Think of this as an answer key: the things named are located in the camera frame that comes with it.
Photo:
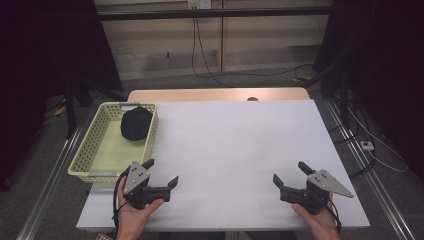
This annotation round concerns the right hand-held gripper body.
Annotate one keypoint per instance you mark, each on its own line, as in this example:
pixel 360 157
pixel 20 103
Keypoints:
pixel 325 183

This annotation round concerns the black horizontal bar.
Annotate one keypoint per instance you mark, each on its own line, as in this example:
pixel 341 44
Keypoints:
pixel 213 13

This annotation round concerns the white table mat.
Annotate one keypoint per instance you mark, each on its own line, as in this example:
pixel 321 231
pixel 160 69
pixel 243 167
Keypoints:
pixel 233 156

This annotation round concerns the white wall outlet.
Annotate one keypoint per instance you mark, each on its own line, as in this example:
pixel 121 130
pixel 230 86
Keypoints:
pixel 199 4

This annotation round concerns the aluminium floor rail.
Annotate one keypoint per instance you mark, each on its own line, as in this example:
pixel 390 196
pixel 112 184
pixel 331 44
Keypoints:
pixel 370 180
pixel 50 180

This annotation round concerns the black metal stand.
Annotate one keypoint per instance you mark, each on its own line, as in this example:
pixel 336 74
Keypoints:
pixel 70 110

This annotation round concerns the black curtain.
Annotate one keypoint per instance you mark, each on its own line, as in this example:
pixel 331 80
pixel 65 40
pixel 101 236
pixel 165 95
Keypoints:
pixel 386 66
pixel 50 50

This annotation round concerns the pale yellow plastic basket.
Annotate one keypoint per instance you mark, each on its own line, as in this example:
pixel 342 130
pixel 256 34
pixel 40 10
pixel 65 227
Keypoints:
pixel 106 153

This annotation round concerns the white power strip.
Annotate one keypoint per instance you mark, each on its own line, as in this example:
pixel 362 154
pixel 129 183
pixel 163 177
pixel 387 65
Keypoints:
pixel 367 145

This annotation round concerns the person's left hand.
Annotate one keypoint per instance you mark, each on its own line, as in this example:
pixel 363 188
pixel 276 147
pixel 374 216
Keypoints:
pixel 131 220

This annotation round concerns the black cloth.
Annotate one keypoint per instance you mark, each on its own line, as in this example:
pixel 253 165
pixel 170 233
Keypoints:
pixel 136 124

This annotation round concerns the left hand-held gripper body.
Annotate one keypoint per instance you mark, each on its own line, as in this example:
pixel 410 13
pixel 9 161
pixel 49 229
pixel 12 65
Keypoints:
pixel 136 176

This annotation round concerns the person's right hand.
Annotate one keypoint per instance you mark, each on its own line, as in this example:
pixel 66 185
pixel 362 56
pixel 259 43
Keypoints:
pixel 321 225

